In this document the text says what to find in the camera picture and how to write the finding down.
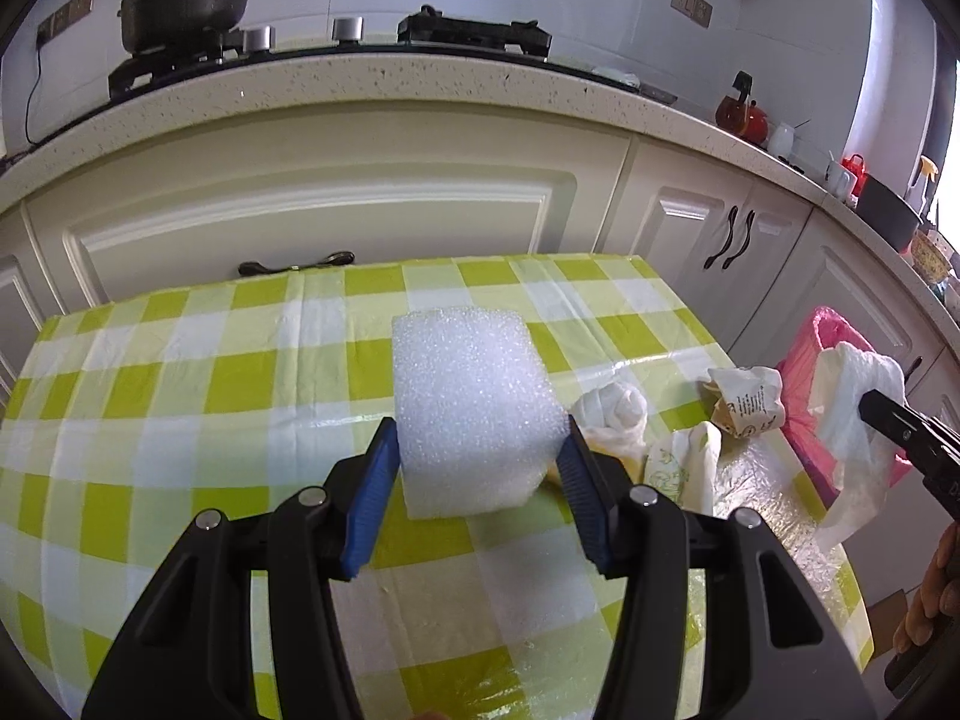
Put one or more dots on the person's right hand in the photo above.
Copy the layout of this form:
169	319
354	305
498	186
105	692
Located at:
934	600

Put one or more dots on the crumpled paper wrapper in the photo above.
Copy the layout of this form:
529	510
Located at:
746	405

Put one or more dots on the brown cardboard piece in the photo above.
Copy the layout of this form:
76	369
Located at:
891	619

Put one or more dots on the yellow patterned basket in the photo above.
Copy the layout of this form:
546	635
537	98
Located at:
928	253

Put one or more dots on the black gas stove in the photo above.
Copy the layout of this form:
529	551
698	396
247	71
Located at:
472	34

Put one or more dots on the black cooking pot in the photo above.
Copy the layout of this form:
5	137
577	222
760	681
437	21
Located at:
187	4

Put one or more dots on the green checked tablecloth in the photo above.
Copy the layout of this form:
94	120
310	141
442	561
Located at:
225	420

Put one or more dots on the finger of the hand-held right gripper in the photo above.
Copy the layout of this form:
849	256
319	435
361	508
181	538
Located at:
889	416

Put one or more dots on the clear plastic bag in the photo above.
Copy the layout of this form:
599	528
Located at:
616	77

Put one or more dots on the yellow capped spray bottle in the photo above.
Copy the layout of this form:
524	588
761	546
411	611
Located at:
924	184

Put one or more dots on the cream lower kitchen cabinet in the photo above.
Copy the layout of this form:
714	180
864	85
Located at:
337	210

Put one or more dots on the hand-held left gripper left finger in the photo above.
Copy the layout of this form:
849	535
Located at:
371	495

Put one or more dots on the white knotted cloth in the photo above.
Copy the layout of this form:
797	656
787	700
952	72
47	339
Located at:
611	409

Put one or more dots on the waste bin with pink bag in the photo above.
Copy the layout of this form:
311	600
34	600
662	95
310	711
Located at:
799	405

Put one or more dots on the white jar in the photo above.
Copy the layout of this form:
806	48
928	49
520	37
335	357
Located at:
780	140

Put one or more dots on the small white foam block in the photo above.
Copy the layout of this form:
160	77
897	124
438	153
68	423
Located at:
472	412

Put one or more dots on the red ceramic pot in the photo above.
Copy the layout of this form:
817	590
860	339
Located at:
756	124

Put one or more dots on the speckled stone countertop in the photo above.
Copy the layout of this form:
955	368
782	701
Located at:
375	86

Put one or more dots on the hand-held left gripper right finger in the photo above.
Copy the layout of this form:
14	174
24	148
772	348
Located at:
589	502

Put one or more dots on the red plastic container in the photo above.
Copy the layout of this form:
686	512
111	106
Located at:
853	166

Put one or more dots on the white printed plastic bag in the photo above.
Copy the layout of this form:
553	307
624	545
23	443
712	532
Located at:
686	469

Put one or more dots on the white wall socket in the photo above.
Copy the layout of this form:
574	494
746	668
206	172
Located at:
691	4

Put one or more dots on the white cup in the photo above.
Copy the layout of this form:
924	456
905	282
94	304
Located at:
838	178

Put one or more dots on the gold wall socket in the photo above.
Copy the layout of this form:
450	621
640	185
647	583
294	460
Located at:
67	13

